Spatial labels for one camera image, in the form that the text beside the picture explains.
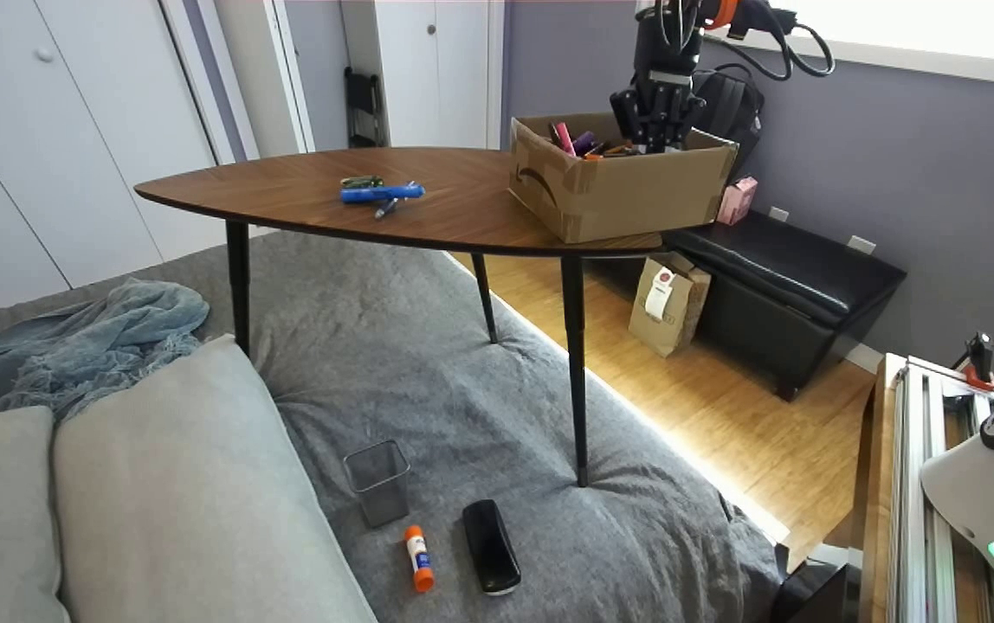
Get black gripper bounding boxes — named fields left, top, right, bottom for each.
left=609, top=50, right=704, bottom=151

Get pink marker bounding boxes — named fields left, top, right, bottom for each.
left=552, top=120, right=579, bottom=157

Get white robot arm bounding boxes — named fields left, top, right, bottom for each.
left=609, top=0, right=994, bottom=569

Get cardboard box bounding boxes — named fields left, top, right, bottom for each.
left=509, top=114, right=737, bottom=243

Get pink small box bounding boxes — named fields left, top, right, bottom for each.
left=717, top=175, right=760, bottom=226

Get green marker on table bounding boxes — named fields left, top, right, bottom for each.
left=340, top=174, right=382, bottom=188

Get blue marker on table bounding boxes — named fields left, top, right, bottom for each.
left=340, top=183, right=425, bottom=204

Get black backpack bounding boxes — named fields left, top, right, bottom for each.
left=696, top=67, right=766, bottom=149

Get brown paper bag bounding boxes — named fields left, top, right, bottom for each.
left=632, top=253, right=711, bottom=355

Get brown wooden oval table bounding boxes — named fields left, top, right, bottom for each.
left=133, top=147, right=717, bottom=487

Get black leather bench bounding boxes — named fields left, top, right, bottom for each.
left=665, top=216, right=905, bottom=400

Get grey bed mattress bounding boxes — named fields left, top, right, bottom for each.
left=0, top=235, right=783, bottom=623

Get black mesh pen cup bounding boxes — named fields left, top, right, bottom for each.
left=342, top=440, right=410, bottom=531

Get orange white glue stick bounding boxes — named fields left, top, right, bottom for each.
left=401, top=523, right=435, bottom=594

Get white closet doors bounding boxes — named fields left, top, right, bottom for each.
left=0, top=0, right=223, bottom=306

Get blue grey blanket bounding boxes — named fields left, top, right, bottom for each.
left=0, top=277, right=213, bottom=418

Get grey sofa cushion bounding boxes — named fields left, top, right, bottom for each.
left=0, top=339, right=375, bottom=623

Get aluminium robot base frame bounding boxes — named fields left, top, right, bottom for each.
left=859, top=352, right=994, bottom=623

